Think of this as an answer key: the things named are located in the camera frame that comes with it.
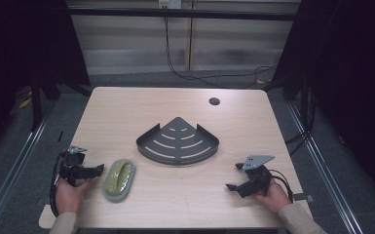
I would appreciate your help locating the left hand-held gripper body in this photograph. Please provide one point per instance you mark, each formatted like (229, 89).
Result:
(72, 164)

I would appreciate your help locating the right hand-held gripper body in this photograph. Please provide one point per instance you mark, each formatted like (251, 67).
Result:
(256, 177)

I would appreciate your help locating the person's right hand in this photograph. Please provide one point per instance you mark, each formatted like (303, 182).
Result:
(274, 196)

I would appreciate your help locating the person's left hand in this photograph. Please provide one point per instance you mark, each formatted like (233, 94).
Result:
(68, 195)

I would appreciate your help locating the green scrubbing brush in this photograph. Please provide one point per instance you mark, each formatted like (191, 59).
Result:
(119, 179)

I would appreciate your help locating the grey tape strip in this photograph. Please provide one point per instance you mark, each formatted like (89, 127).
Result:
(304, 197)

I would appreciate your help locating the dark grey corner shelf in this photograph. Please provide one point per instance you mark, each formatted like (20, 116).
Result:
(177, 144)

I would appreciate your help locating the black metal stand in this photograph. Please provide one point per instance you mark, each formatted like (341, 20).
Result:
(36, 104)
(305, 104)

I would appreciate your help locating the black curtain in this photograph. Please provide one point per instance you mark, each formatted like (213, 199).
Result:
(22, 42)
(347, 81)

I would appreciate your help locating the black horizontal frame bar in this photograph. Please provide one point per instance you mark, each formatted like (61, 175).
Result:
(181, 13)

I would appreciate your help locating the white wall socket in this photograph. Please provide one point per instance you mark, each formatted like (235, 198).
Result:
(169, 3)

